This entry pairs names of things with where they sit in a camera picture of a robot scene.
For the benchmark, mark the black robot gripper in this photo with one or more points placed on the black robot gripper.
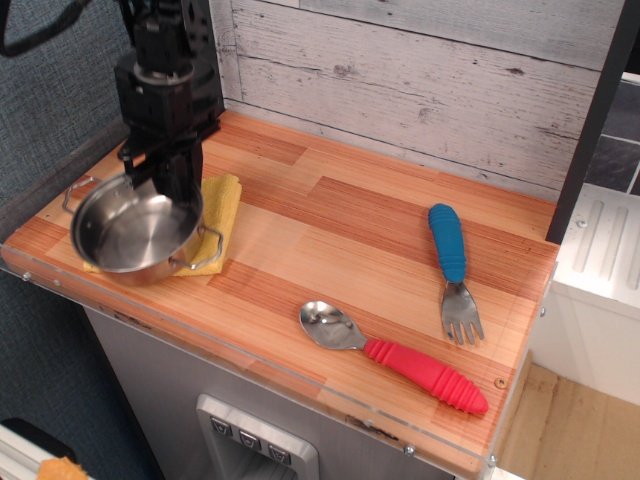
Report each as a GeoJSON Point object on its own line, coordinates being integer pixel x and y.
{"type": "Point", "coordinates": [169, 116]}

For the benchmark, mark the stainless steel pot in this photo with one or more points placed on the stainless steel pot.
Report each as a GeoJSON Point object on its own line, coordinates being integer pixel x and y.
{"type": "Point", "coordinates": [140, 232]}

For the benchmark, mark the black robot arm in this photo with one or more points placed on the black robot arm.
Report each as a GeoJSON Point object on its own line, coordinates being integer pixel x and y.
{"type": "Point", "coordinates": [166, 35]}

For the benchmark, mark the yellow folded cloth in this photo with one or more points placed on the yellow folded cloth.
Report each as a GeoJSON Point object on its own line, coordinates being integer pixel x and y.
{"type": "Point", "coordinates": [221, 197]}

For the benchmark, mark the grey toy dispenser panel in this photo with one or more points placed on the grey toy dispenser panel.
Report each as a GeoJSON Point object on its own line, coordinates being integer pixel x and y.
{"type": "Point", "coordinates": [242, 446]}

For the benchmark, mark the orange and black object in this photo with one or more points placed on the orange and black object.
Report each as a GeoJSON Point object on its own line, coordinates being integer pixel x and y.
{"type": "Point", "coordinates": [28, 452]}

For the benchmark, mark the white toy sink unit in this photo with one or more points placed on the white toy sink unit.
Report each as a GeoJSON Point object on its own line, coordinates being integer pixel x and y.
{"type": "Point", "coordinates": [588, 327]}

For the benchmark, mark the red handled spoon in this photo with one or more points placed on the red handled spoon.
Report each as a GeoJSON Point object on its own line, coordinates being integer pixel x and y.
{"type": "Point", "coordinates": [332, 329]}

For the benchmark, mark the blue handled fork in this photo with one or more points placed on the blue handled fork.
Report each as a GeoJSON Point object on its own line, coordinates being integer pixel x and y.
{"type": "Point", "coordinates": [459, 313]}

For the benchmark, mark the dark right shelf post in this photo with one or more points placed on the dark right shelf post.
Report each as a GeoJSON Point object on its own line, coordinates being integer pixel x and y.
{"type": "Point", "coordinates": [620, 49]}

